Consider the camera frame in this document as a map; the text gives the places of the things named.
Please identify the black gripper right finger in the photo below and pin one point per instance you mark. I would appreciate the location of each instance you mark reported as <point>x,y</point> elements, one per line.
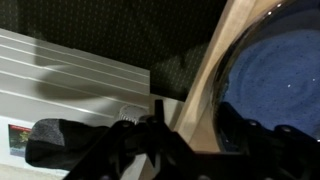
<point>273,153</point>

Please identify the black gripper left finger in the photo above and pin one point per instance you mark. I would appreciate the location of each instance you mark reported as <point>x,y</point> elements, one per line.
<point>133,150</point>

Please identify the dark blue ceramic bowl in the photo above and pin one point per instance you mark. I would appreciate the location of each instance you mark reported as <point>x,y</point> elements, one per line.
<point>276,76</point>

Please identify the wooden pull-out nightstand shelf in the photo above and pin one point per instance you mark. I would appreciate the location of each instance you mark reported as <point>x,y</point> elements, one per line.
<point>206,83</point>

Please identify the white ribbed heater knob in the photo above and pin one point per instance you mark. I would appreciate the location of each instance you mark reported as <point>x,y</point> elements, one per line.
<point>131,113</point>

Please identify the black and grey sock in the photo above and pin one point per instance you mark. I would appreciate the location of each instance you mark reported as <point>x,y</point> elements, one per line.
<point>66,143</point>

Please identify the white perforated heater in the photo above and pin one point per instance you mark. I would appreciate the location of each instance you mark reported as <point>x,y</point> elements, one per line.
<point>66,76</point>

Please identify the colourful heater label sticker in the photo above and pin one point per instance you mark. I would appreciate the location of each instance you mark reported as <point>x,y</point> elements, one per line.
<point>19,140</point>

